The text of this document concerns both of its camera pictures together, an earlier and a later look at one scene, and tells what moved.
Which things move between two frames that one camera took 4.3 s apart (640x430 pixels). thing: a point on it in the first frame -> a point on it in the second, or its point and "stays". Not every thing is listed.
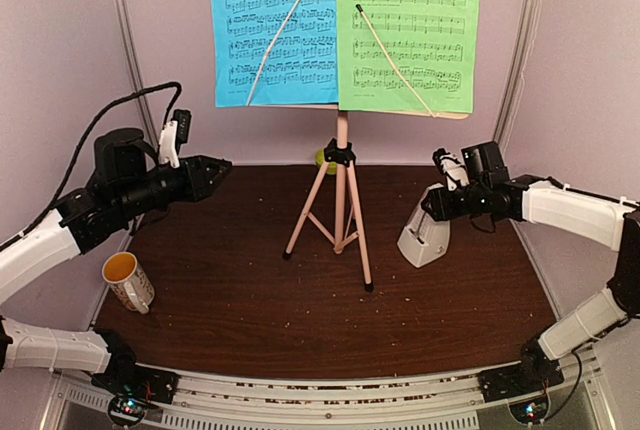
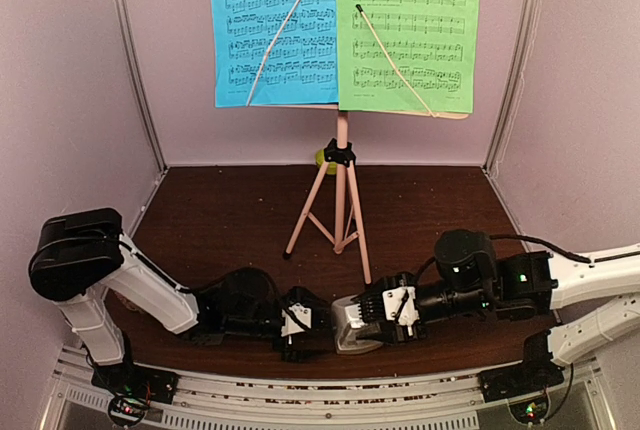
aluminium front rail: [448, 402] stays
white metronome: [424, 239] -> [346, 321]
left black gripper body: [139, 195] -> [242, 327]
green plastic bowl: [320, 159] stays
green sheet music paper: [423, 7] stays
